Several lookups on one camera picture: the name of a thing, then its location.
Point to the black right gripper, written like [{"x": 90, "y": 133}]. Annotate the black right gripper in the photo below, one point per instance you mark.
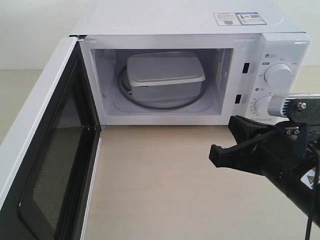
[{"x": 290, "y": 162}]

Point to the white plastic lidded container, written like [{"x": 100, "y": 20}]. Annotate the white plastic lidded container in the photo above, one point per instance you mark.
[{"x": 165, "y": 76}]

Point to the white microwave door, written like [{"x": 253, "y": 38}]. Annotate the white microwave door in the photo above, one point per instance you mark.
[{"x": 48, "y": 158}]

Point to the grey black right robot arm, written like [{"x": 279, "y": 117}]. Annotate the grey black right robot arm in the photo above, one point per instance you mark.
[{"x": 306, "y": 206}]

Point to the white microwave oven body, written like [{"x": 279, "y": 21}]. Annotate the white microwave oven body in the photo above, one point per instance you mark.
[{"x": 234, "y": 58}]

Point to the white lower timer knob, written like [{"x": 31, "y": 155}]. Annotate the white lower timer knob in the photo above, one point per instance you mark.
[{"x": 261, "y": 105}]

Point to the white upper power knob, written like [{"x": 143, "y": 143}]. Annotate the white upper power knob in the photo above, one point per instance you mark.
[{"x": 278, "y": 75}]

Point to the warning label sticker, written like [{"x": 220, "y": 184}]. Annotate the warning label sticker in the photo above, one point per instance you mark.
[{"x": 239, "y": 19}]

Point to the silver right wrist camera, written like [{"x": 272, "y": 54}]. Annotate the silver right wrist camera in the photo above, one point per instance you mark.
[{"x": 300, "y": 108}]

